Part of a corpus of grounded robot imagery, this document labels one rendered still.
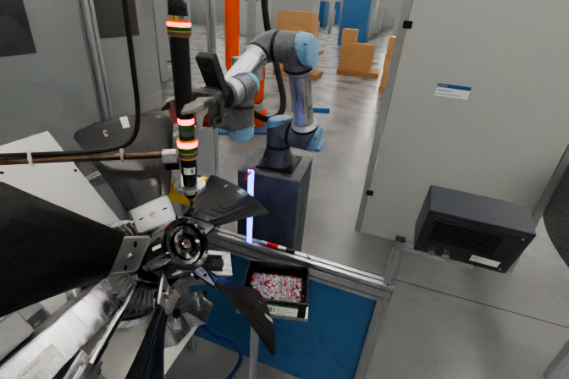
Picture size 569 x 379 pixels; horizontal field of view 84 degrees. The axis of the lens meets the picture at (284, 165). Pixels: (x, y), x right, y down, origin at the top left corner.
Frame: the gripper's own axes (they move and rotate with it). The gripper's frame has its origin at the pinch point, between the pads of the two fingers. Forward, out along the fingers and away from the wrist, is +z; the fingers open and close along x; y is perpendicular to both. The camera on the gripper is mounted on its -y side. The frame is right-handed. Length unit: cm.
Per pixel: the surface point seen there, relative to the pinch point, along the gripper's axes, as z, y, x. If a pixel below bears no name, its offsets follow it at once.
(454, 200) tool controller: -38, 27, -64
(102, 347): 26.2, 40.8, 1.2
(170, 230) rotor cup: 8.1, 24.8, -2.4
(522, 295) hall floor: -157, 152, -156
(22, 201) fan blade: 25.6, 10.7, 10.5
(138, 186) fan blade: 2.3, 20.4, 10.5
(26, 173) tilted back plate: 8.4, 20.6, 38.1
